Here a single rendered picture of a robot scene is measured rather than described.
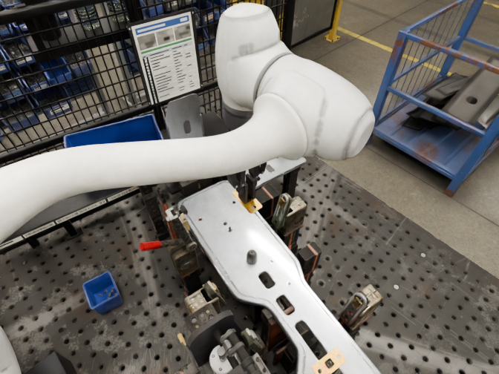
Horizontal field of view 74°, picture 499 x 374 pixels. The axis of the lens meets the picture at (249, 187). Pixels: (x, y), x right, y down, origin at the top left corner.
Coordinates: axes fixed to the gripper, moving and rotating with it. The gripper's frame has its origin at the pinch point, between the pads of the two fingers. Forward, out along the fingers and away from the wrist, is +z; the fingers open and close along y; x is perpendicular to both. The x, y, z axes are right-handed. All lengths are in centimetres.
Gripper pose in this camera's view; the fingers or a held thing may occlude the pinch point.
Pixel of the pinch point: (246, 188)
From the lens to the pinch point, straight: 80.4
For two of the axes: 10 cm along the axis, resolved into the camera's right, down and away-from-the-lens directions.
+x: -5.9, -6.2, 5.2
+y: 8.1, -4.4, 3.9
